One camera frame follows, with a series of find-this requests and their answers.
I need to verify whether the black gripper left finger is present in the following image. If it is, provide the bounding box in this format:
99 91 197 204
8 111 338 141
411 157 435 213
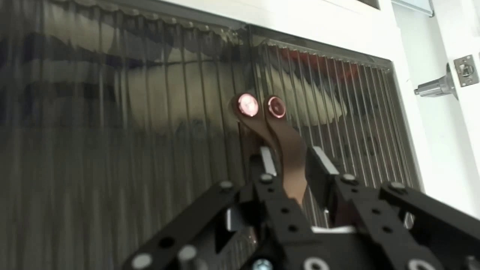
122 145 314 270

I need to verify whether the silver door lever handle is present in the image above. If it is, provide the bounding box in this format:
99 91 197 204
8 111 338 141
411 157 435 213
413 73 459 100

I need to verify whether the white room door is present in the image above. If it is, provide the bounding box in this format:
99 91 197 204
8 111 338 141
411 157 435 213
429 0 480 166

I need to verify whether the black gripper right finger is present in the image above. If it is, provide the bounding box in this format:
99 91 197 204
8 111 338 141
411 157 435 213
305 145 480 270

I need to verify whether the ribbed dark glass cabinet door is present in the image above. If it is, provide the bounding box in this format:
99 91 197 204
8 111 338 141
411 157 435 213
0 0 255 270
248 33 423 237

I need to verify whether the brown leather strap handle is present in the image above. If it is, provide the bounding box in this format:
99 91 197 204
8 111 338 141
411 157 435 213
266 94 309 207
230 90 275 151

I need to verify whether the silver door latch plate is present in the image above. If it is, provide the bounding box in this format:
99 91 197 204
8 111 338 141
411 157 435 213
453 52 480 88

